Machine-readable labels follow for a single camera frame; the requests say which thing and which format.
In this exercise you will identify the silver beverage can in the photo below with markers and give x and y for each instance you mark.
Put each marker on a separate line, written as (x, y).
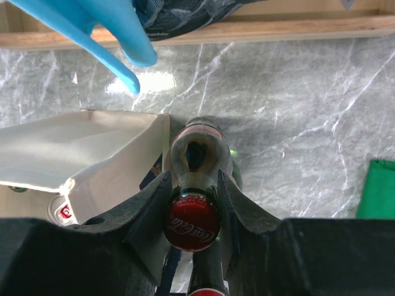
(60, 212)

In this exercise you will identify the cola glass bottle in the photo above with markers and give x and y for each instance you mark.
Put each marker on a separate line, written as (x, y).
(196, 155)

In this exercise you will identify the green bottle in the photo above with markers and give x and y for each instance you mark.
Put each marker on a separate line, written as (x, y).
(236, 173)
(18, 189)

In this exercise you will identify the teal shirt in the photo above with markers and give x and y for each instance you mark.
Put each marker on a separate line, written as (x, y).
(92, 25)

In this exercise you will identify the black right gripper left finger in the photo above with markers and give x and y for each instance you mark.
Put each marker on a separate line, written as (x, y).
(120, 252)

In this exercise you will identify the dark patterned garment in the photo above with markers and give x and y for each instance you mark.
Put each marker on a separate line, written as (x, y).
(163, 19)

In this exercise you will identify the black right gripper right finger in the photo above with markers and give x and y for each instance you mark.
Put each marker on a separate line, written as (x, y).
(263, 255)

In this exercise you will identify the green cloth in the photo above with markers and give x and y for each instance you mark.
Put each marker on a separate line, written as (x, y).
(377, 199)

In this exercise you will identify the wooden clothes rack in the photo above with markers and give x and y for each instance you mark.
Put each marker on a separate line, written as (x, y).
(261, 21)

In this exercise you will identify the cream canvas tote bag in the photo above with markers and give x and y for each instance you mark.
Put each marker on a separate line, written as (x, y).
(95, 159)

